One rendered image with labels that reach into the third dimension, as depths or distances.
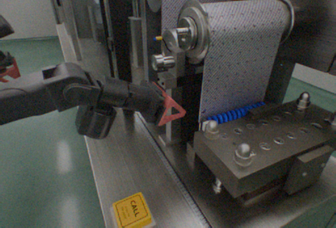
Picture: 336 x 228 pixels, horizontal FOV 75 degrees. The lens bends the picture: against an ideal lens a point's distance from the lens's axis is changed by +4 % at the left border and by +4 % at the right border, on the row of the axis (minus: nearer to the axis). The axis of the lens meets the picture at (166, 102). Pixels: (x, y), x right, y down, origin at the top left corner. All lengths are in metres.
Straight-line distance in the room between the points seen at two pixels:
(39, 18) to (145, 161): 5.55
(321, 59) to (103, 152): 0.67
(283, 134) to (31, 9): 5.78
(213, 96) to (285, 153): 0.21
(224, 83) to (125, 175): 0.37
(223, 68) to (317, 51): 0.27
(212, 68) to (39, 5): 5.61
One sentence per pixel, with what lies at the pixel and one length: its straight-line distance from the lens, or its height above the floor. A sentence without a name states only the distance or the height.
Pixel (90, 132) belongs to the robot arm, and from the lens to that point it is 0.46.
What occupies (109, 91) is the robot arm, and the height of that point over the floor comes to 1.19.
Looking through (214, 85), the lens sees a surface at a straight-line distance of 0.57.
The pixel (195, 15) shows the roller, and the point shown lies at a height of 1.29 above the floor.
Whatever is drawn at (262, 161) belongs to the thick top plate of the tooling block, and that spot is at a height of 1.03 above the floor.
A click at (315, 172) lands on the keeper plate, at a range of 0.66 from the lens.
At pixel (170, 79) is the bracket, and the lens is 0.57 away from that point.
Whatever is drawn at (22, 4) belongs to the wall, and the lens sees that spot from 6.01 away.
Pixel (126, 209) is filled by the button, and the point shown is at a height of 0.92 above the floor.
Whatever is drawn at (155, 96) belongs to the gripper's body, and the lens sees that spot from 0.44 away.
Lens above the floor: 1.37
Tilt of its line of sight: 31 degrees down
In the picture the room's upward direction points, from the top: straight up
